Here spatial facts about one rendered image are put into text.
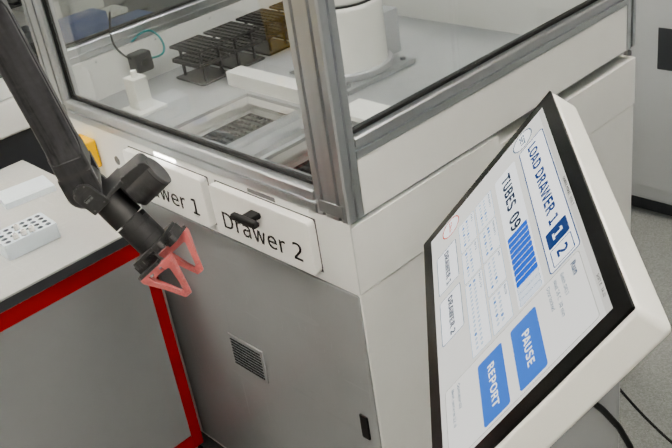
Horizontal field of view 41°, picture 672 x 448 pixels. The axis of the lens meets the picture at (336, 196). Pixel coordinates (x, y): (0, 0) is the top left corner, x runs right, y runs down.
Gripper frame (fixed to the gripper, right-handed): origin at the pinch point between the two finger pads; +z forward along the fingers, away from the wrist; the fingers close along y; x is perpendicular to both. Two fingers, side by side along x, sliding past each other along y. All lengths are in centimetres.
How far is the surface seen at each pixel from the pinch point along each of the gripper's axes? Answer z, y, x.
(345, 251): 15.2, 5.5, -21.4
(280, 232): 6.7, 14.3, -12.3
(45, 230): -23, 42, 36
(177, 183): -11.5, 35.5, 3.6
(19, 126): -49, 98, 50
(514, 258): 18, -38, -49
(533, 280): 19, -45, -51
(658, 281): 120, 127, -50
